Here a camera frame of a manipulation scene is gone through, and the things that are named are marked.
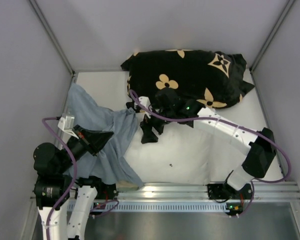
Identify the blue grey pillowcase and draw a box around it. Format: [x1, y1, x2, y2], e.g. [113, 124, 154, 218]
[67, 83, 143, 187]

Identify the white pillow insert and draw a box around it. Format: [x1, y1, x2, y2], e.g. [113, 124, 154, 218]
[119, 109, 246, 188]

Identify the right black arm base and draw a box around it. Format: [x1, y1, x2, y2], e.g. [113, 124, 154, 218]
[207, 183, 230, 203]

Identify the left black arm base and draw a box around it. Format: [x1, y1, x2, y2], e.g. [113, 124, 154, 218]
[98, 183, 118, 201]

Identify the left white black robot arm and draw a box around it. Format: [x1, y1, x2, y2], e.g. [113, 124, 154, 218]
[33, 125, 116, 240]

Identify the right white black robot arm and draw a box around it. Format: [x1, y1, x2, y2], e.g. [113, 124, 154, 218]
[130, 88, 276, 200]

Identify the black floral plush pillow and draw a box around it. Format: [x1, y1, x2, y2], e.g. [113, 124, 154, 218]
[120, 49, 254, 109]

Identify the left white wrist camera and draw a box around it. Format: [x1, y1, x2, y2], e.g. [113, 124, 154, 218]
[57, 113, 79, 139]

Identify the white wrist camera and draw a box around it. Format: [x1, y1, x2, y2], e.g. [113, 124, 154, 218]
[57, 113, 79, 139]
[138, 96, 151, 118]

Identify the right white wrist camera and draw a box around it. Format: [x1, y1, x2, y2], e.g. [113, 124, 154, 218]
[138, 96, 151, 118]

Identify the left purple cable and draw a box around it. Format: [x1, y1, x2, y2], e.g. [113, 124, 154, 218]
[41, 116, 120, 240]

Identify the purple cable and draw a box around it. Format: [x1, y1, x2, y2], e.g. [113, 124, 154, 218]
[41, 116, 120, 240]
[128, 89, 292, 218]

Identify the slotted grey cable duct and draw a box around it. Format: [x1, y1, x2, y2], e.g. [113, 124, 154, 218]
[64, 201, 241, 213]

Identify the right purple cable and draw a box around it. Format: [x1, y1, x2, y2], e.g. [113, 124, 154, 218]
[128, 89, 292, 218]

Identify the left aluminium frame post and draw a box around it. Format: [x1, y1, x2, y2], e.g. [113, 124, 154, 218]
[27, 0, 75, 76]

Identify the aluminium frame post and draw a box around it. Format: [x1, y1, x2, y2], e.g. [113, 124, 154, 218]
[249, 0, 296, 73]
[27, 0, 75, 76]

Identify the aluminium front rail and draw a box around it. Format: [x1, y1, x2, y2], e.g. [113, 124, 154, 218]
[114, 181, 300, 202]

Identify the right aluminium frame post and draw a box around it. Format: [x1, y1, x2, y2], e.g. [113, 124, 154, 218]
[249, 0, 296, 73]

